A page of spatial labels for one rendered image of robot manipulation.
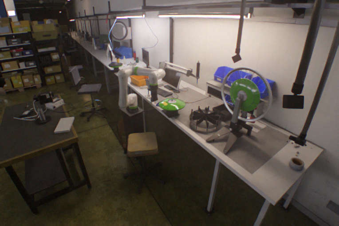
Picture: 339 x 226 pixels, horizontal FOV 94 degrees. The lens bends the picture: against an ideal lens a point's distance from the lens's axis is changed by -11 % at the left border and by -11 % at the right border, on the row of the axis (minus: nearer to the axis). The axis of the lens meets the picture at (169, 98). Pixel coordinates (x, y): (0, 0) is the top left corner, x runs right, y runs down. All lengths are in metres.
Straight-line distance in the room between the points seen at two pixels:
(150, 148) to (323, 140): 1.80
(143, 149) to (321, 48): 2.04
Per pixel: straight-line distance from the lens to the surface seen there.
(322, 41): 2.01
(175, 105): 2.03
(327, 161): 2.30
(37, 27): 6.82
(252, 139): 1.95
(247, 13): 1.75
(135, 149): 2.14
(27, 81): 7.01
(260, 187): 1.52
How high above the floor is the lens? 2.01
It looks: 25 degrees down
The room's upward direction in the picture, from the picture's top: straight up
